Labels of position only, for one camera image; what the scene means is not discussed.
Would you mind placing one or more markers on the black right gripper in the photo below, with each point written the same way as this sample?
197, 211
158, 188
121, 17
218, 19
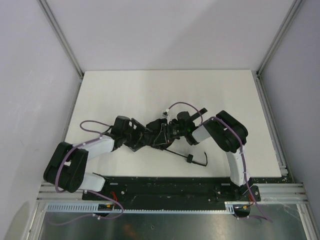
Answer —
167, 131

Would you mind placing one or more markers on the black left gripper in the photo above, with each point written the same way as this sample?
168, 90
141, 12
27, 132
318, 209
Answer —
146, 136

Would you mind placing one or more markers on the black folding umbrella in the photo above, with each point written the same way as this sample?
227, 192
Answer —
155, 133

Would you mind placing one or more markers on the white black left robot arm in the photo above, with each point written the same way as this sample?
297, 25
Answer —
66, 169

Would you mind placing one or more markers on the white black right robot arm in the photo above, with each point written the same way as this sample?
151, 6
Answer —
227, 132

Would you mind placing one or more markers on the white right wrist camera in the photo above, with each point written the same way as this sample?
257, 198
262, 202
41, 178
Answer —
166, 114

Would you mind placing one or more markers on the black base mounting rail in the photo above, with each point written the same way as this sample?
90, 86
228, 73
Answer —
172, 191

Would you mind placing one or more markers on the grey slotted cable duct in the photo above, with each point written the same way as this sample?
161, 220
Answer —
96, 207

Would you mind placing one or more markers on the aluminium frame side rail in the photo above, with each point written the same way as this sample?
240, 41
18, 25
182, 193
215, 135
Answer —
283, 189

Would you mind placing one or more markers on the left aluminium frame post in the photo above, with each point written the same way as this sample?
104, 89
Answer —
48, 13

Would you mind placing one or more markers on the aluminium frame post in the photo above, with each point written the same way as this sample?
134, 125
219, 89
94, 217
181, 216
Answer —
48, 13
281, 33

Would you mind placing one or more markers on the right aluminium frame post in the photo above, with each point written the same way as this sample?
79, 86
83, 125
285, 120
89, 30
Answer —
281, 33

